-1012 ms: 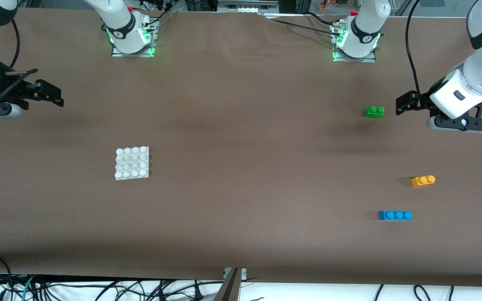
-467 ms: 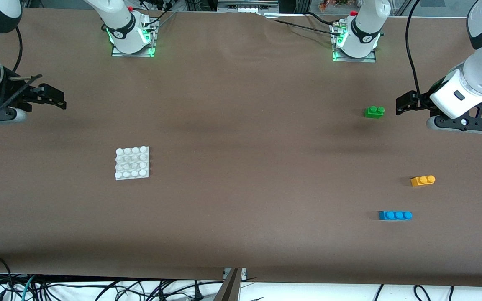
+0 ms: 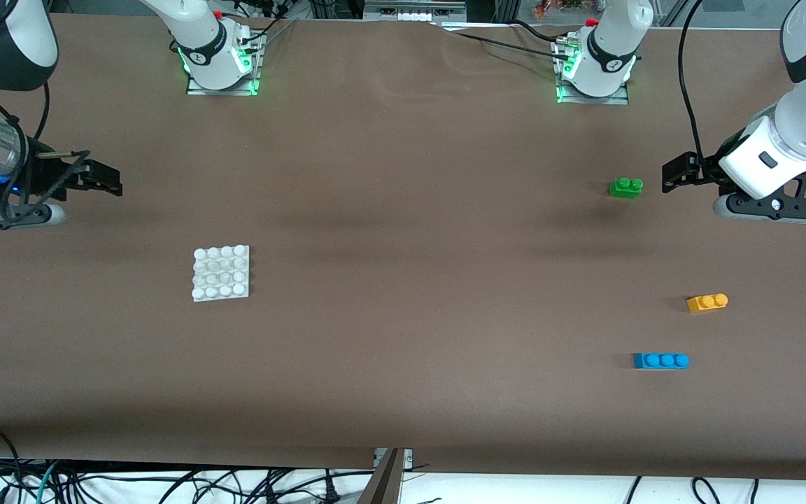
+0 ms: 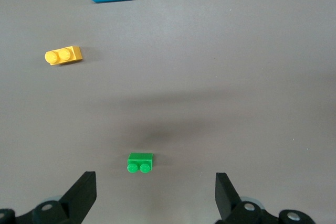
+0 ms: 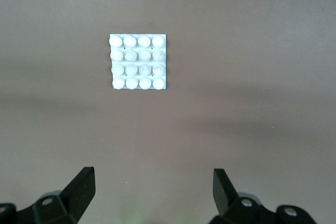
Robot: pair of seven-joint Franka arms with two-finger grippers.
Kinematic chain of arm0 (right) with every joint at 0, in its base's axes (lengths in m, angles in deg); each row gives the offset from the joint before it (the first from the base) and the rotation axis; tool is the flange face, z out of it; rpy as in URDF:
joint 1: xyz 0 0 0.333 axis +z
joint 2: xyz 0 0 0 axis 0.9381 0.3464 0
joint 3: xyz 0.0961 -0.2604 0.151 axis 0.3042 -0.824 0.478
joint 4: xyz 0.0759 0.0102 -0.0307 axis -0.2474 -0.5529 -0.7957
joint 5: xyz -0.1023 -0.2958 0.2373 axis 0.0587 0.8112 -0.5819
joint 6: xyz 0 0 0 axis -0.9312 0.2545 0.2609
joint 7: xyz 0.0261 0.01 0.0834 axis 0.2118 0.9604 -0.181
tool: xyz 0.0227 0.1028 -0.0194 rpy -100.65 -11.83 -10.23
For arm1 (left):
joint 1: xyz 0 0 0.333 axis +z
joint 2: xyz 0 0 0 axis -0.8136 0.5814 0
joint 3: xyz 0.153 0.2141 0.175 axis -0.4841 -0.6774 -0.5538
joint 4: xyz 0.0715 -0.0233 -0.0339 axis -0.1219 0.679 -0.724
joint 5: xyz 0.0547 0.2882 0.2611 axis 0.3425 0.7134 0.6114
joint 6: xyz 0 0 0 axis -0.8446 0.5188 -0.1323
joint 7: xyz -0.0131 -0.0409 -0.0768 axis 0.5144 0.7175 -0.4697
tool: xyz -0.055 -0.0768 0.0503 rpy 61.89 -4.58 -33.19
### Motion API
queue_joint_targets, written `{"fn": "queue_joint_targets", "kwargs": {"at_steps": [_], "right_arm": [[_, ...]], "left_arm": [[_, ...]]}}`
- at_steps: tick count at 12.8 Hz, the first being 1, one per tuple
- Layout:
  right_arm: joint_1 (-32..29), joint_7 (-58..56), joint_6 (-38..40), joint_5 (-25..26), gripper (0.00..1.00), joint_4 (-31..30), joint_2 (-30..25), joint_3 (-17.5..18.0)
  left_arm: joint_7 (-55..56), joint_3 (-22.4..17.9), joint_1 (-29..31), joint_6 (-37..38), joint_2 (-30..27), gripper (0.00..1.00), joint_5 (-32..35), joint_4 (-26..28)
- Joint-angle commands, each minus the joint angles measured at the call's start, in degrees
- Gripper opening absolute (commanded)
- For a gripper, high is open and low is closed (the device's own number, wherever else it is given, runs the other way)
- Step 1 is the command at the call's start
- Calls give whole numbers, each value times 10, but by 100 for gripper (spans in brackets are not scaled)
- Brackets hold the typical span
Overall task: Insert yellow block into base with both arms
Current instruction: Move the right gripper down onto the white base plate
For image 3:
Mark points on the brown table cover sheet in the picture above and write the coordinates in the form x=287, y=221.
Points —
x=403, y=315

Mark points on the green two-stud block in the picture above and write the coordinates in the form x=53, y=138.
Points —
x=623, y=190

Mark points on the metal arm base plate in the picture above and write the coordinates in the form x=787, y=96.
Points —
x=196, y=89
x=613, y=100

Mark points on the silver metal bracket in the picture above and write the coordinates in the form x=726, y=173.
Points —
x=406, y=458

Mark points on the orange background object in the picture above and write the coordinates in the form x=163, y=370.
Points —
x=557, y=7

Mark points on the dark metal beam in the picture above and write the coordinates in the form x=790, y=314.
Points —
x=382, y=486

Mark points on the yellow two-stud block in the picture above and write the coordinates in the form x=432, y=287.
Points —
x=704, y=304

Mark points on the aluminium frame profile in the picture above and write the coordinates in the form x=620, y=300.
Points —
x=410, y=7

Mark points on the white studded base plate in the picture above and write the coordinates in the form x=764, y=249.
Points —
x=221, y=273

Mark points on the blue three-stud block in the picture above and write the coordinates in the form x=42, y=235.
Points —
x=658, y=361

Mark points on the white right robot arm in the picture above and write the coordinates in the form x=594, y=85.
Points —
x=200, y=28

